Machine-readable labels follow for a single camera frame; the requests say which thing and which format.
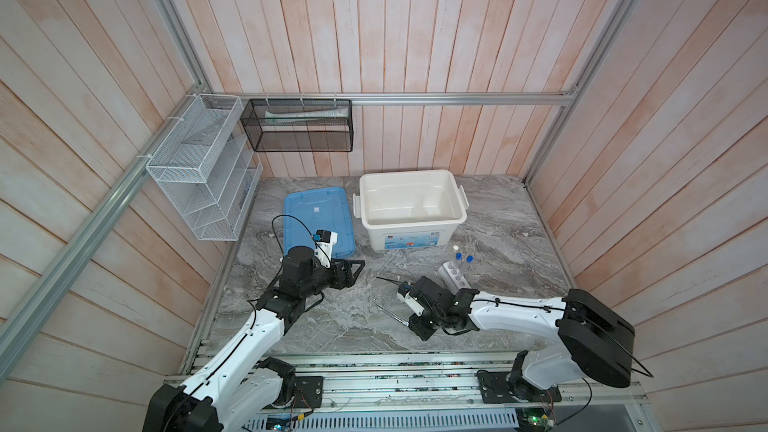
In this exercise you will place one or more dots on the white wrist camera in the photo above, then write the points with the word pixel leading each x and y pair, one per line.
pixel 411 302
pixel 324 241

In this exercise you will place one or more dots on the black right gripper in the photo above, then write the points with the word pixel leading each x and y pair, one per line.
pixel 416 327

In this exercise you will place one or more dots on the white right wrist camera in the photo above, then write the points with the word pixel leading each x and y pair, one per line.
pixel 411 302

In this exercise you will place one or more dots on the white wire mesh shelf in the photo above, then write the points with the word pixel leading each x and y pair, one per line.
pixel 204 167

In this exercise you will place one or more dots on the black wire mesh basket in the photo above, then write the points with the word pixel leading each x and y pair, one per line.
pixel 299 125

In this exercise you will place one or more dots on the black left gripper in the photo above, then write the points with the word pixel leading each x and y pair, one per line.
pixel 340 283

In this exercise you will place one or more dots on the blue plastic bin lid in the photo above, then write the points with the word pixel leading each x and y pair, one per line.
pixel 321 209

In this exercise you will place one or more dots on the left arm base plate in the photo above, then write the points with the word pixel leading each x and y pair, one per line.
pixel 300 393

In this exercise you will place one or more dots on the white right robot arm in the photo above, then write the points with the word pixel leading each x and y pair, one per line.
pixel 588 339

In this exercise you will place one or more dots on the small clear glass beaker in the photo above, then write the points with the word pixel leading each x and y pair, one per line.
pixel 419 212

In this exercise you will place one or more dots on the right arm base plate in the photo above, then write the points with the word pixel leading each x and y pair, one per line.
pixel 497 388

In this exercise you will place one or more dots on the aluminium frame rail left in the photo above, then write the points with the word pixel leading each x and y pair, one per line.
pixel 38 305

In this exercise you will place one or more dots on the white test tube rack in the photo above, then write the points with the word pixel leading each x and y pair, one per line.
pixel 453 277

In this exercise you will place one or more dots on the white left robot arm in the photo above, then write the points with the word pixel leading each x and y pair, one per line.
pixel 240 380

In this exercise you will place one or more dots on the aluminium frame rail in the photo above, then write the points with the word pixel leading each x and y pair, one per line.
pixel 424 99
pixel 38 305

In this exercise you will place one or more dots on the aluminium frame rail back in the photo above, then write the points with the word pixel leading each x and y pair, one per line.
pixel 424 99

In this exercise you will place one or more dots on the white plastic storage bin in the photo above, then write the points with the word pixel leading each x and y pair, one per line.
pixel 384 203

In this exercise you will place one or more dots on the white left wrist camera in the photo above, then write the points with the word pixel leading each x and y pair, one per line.
pixel 324 241

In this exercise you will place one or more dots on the test tube blue cap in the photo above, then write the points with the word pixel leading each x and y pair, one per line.
pixel 466 266
pixel 459 260

